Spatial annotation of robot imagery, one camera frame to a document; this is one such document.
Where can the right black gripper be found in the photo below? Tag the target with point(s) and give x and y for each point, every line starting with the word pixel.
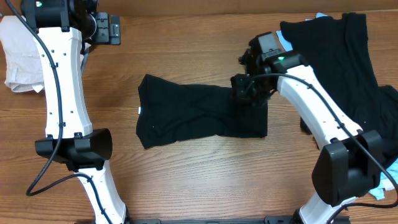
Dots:
pixel 244 95

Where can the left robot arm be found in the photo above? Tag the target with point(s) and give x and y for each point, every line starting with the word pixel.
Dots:
pixel 61 29

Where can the light blue t-shirt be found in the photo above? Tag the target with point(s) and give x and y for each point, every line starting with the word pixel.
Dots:
pixel 284 39

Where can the folded grey denim garment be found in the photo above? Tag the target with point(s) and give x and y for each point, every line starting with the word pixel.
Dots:
pixel 84 56

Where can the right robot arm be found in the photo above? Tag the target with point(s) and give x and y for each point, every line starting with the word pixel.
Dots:
pixel 348 165

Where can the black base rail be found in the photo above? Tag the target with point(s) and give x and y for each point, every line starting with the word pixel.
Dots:
pixel 211 221

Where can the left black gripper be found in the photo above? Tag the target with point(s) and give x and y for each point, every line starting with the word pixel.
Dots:
pixel 104 28

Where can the folded beige shorts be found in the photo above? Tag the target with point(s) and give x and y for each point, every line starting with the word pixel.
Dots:
pixel 24 70

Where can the black garment with white logo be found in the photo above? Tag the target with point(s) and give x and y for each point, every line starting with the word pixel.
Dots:
pixel 351 71

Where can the black t-shirt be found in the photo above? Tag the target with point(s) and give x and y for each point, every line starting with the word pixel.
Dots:
pixel 171 112

